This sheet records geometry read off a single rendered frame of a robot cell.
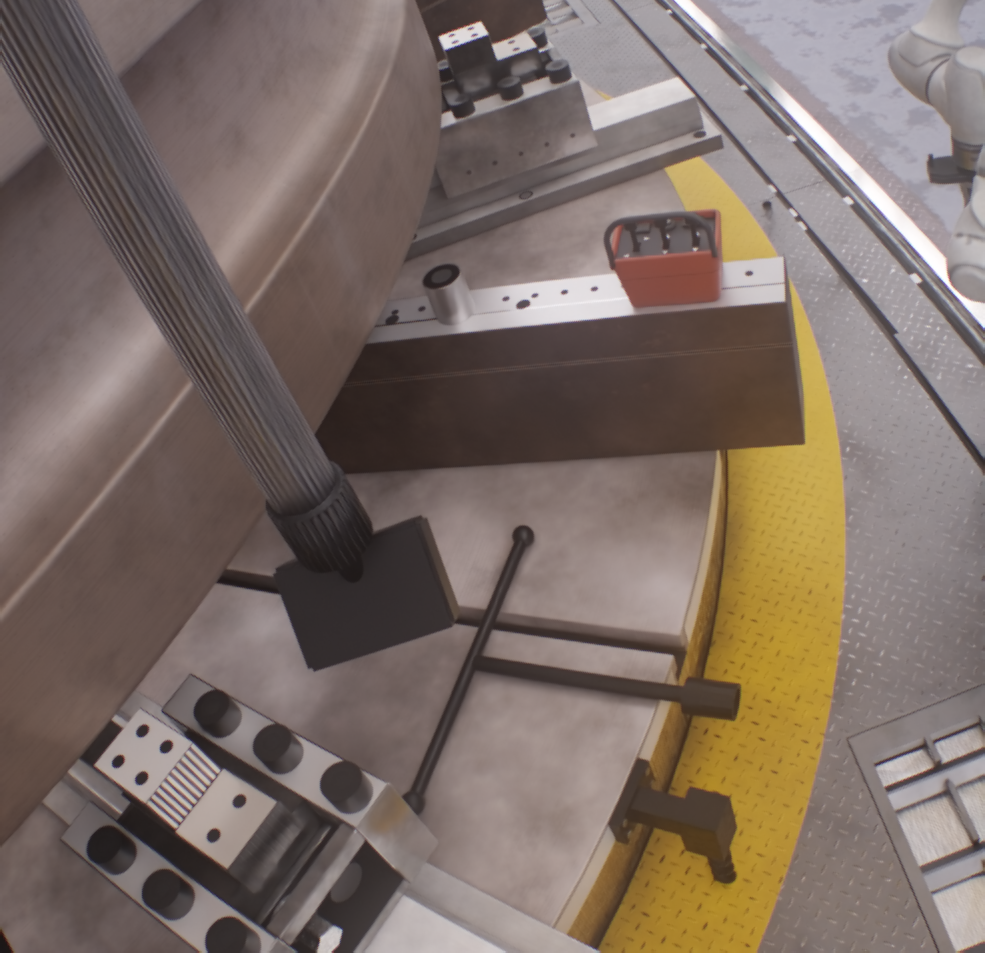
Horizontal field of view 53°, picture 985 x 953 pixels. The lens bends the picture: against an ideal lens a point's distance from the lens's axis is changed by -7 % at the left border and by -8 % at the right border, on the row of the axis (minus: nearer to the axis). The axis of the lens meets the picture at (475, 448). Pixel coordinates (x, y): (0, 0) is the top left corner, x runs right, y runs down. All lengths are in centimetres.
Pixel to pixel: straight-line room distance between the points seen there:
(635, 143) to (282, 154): 147
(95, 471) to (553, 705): 92
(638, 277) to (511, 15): 240
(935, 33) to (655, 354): 79
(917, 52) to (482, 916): 163
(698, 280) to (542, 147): 111
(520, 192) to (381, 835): 202
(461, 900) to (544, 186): 202
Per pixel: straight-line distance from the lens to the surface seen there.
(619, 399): 213
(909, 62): 200
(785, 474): 257
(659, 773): 208
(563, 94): 289
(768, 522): 248
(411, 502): 234
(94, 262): 156
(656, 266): 191
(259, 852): 149
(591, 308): 203
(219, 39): 184
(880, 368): 280
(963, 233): 152
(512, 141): 292
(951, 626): 230
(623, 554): 208
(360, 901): 167
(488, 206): 307
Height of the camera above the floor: 192
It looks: 42 degrees down
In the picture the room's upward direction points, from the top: 24 degrees counter-clockwise
